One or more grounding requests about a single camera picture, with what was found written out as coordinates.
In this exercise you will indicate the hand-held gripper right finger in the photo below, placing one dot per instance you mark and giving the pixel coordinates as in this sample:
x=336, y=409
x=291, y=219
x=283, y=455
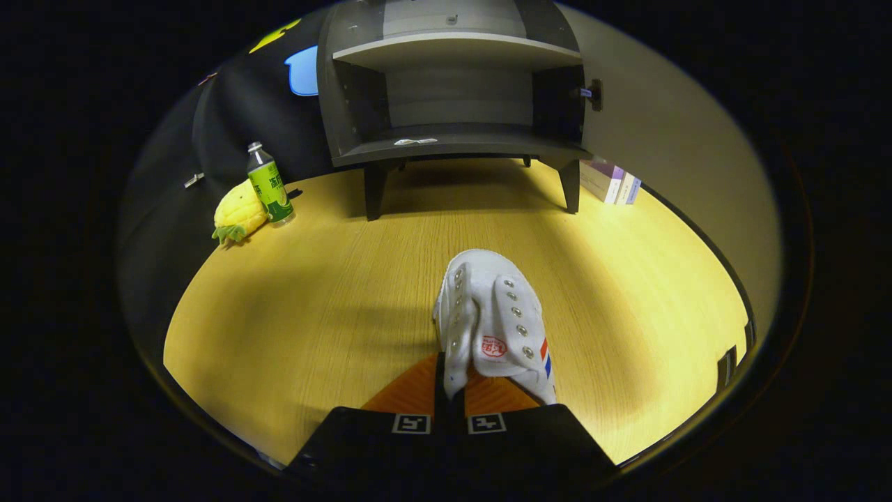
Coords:
x=529, y=446

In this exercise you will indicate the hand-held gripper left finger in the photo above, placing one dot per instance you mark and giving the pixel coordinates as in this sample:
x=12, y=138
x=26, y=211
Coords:
x=440, y=397

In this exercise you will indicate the white canvas shoe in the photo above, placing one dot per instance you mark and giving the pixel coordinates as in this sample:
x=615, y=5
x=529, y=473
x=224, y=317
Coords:
x=495, y=307

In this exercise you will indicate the grey shoe cabinet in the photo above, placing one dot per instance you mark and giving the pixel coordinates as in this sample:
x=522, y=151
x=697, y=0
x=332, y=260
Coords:
x=460, y=139

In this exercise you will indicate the green drink bottle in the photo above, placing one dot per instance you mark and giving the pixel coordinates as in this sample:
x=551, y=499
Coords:
x=270, y=188

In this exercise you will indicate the white spined book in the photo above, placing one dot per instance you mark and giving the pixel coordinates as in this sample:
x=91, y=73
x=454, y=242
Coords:
x=625, y=188

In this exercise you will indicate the yellow pineapple plush toy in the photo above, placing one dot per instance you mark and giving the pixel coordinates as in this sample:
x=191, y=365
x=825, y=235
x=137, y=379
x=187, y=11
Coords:
x=238, y=209

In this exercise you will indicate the white clip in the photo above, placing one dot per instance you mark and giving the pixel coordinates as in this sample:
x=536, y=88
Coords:
x=194, y=180

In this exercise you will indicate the black backdrop cloth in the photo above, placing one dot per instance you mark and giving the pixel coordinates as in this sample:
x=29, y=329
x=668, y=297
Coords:
x=209, y=139

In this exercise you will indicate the red clip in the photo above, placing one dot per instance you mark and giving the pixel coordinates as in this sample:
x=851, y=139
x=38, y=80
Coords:
x=208, y=78

